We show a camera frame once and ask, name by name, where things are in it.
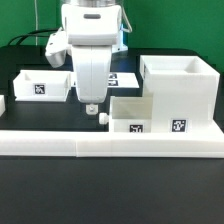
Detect white drawer tray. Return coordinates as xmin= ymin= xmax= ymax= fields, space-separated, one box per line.
xmin=13 ymin=70 xmax=71 ymax=102
xmin=99 ymin=96 xmax=153 ymax=133

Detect white L-shaped border fence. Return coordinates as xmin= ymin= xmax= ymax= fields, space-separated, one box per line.
xmin=0 ymin=94 xmax=224 ymax=158

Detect white front drawer tray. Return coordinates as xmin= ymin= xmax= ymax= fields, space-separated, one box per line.
xmin=99 ymin=96 xmax=153 ymax=133

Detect white fiducial marker sheet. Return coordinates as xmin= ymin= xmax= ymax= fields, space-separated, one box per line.
xmin=108 ymin=72 xmax=139 ymax=88

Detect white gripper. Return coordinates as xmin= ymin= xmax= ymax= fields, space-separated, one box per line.
xmin=71 ymin=46 xmax=112 ymax=115

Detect white rear drawer tray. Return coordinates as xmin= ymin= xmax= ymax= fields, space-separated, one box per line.
xmin=13 ymin=70 xmax=71 ymax=102

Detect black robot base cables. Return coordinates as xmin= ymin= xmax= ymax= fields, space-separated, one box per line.
xmin=7 ymin=28 xmax=61 ymax=48

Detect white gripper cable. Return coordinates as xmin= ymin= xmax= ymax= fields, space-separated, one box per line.
xmin=119 ymin=9 xmax=133 ymax=34

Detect white drawer cabinet box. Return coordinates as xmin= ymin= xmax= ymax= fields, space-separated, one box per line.
xmin=139 ymin=55 xmax=220 ymax=133

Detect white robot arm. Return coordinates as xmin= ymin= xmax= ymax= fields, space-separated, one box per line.
xmin=45 ymin=0 xmax=122 ymax=115

